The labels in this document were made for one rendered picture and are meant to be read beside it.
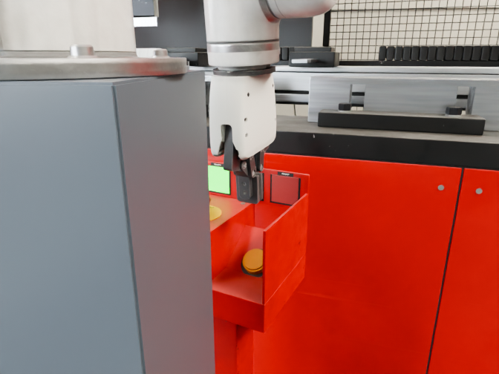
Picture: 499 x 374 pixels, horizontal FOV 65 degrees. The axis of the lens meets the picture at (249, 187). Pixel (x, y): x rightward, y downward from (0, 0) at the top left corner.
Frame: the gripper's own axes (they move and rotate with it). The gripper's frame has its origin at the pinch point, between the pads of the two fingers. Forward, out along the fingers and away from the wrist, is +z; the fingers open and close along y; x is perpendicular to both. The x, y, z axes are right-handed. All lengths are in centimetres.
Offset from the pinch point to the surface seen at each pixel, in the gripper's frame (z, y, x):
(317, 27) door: -15, -273, -80
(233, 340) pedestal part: 26.0, 2.4, -2.8
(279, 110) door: 49, -258, -106
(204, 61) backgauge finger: -10, -58, -44
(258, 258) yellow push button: 11.7, -0.8, 0.4
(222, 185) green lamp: 5.1, -9.6, -10.4
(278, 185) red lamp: 3.5, -9.8, 0.0
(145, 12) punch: -23, -36, -45
